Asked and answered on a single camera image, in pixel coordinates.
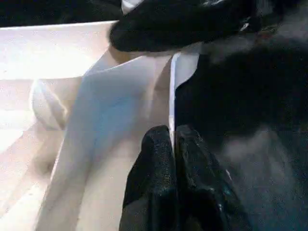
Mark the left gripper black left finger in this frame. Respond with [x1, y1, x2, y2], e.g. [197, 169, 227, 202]
[119, 125, 178, 231]

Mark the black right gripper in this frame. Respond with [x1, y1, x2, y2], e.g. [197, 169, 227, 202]
[252, 0, 289, 34]

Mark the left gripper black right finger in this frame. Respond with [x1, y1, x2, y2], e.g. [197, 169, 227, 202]
[175, 124, 251, 231]

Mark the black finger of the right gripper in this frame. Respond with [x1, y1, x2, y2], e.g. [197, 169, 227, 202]
[109, 0, 261, 53]

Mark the white plastic table leg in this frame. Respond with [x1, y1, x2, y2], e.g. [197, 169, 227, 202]
[121, 0, 147, 16]

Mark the white plastic table top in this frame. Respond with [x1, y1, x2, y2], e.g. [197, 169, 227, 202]
[0, 20, 201, 231]

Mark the black mat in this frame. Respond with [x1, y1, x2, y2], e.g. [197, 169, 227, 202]
[0, 0, 308, 231]

